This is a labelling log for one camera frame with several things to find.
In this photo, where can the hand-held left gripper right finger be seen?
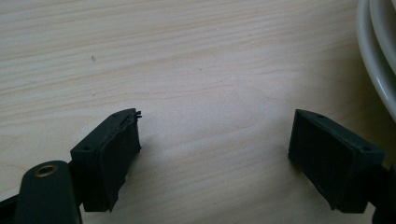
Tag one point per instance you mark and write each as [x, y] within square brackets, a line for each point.
[330, 155]

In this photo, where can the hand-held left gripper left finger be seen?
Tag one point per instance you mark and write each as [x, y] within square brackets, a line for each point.
[106, 161]

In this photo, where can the white plate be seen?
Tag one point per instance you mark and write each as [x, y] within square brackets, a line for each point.
[369, 49]
[387, 28]

